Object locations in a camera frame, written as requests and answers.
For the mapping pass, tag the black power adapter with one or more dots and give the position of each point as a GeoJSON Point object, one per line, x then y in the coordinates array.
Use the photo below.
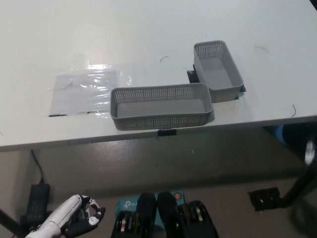
{"type": "Point", "coordinates": [37, 200]}

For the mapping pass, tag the clear plastic sheet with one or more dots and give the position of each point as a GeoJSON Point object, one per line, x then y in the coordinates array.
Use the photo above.
{"type": "Point", "coordinates": [84, 91]}

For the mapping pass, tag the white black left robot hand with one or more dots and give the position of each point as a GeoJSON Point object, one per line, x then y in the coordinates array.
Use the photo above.
{"type": "Point", "coordinates": [65, 210]}

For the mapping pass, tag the teal router box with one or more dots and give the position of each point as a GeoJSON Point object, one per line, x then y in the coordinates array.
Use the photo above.
{"type": "Point", "coordinates": [127, 204]}

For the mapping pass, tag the black floor plate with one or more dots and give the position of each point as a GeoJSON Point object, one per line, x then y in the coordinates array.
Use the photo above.
{"type": "Point", "coordinates": [265, 198]}

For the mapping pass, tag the blue object under table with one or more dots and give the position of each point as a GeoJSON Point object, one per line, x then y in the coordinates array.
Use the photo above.
{"type": "Point", "coordinates": [280, 134]}

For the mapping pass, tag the thin black tape strip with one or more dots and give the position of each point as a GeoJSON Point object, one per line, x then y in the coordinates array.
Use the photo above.
{"type": "Point", "coordinates": [58, 115]}

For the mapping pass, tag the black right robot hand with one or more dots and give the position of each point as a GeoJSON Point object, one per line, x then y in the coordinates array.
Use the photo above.
{"type": "Point", "coordinates": [310, 151]}

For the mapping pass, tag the long grey perforated basket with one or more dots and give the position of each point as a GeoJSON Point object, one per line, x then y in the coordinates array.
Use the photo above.
{"type": "Point", "coordinates": [161, 123]}

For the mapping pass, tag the black tape piece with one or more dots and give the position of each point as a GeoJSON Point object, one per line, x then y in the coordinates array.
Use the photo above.
{"type": "Point", "coordinates": [167, 132]}

